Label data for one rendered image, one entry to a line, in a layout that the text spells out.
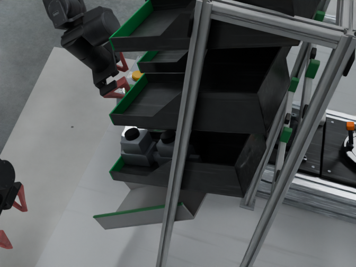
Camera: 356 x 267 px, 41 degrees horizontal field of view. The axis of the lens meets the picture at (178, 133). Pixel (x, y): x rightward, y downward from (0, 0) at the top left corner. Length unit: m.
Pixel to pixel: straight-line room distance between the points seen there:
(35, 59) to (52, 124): 1.64
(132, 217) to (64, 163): 0.44
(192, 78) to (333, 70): 0.18
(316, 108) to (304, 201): 0.76
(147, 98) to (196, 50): 0.27
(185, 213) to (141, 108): 0.22
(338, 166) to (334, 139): 0.10
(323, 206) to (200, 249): 0.37
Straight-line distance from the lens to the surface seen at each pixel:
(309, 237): 1.37
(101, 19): 1.01
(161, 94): 0.87
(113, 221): 1.08
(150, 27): 0.76
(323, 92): 0.64
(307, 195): 1.36
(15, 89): 2.94
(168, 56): 0.96
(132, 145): 0.93
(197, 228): 1.30
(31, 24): 3.43
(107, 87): 1.09
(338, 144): 1.47
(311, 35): 0.59
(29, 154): 1.45
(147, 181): 0.91
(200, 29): 0.60
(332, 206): 1.39
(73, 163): 1.41
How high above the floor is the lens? 1.96
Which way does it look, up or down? 47 degrees down
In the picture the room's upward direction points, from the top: 9 degrees clockwise
